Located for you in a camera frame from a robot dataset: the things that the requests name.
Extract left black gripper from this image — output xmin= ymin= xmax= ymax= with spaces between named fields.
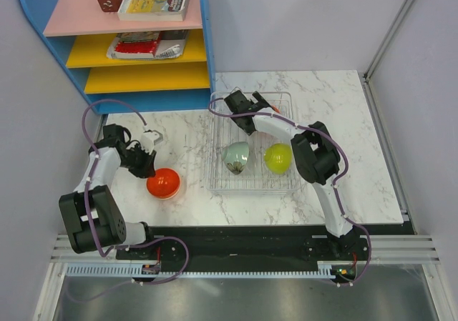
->
xmin=119 ymin=143 xmax=157 ymax=179

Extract yellow-green bowl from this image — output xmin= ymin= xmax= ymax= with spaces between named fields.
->
xmin=263 ymin=143 xmax=293 ymax=174

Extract pale green ceramic bowl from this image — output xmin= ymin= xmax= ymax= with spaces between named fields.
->
xmin=221 ymin=142 xmax=250 ymax=175

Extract white wire dish rack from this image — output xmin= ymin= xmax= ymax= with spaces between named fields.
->
xmin=205 ymin=113 xmax=303 ymax=194

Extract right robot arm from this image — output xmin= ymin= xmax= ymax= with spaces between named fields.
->
xmin=223 ymin=89 xmax=371 ymax=260

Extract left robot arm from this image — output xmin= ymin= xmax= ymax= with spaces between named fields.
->
xmin=59 ymin=124 xmax=163 ymax=259

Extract blue shelf unit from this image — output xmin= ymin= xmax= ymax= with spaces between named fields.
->
xmin=20 ymin=0 xmax=215 ymax=114

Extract red edged book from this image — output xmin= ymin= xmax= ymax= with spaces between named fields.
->
xmin=113 ymin=31 xmax=162 ymax=54

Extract yellow cover book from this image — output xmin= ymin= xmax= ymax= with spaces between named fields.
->
xmin=117 ymin=0 xmax=189 ymax=22

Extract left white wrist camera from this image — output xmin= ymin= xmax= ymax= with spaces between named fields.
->
xmin=140 ymin=130 xmax=163 ymax=154

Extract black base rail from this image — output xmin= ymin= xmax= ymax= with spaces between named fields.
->
xmin=116 ymin=222 xmax=418 ymax=274

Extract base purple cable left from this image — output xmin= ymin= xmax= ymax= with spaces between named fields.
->
xmin=64 ymin=237 xmax=190 ymax=304

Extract white slotted cable duct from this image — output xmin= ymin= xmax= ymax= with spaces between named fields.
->
xmin=65 ymin=262 xmax=337 ymax=280

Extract aluminium corner post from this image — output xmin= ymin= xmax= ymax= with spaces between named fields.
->
xmin=362 ymin=0 xmax=416 ymax=82

